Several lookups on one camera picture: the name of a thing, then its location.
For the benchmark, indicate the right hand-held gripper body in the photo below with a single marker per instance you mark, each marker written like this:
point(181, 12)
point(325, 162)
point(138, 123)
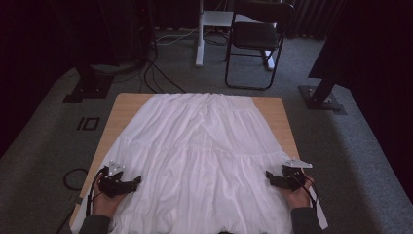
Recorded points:
point(293, 178)

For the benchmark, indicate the person's left hand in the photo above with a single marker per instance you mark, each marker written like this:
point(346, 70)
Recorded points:
point(104, 203)

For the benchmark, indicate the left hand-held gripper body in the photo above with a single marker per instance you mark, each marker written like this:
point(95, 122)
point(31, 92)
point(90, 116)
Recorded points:
point(112, 187)

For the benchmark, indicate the grey tape piece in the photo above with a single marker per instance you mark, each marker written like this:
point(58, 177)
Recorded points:
point(78, 200)

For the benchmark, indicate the white skirt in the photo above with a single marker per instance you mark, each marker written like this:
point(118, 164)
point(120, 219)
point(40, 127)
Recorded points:
point(201, 156)

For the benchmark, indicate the black stand with base plate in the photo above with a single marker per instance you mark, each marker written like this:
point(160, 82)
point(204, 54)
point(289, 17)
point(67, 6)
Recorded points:
point(89, 87)

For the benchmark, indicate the black slanted stand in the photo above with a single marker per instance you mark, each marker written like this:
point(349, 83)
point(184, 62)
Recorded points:
point(319, 97)

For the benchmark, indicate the white desk frame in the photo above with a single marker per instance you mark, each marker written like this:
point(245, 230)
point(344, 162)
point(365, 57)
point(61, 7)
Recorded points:
point(207, 19)

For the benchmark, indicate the black folding chair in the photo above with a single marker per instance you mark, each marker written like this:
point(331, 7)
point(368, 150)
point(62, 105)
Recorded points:
point(255, 35)

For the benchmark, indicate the person's right hand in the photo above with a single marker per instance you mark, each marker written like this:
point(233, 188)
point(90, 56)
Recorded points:
point(298, 198)

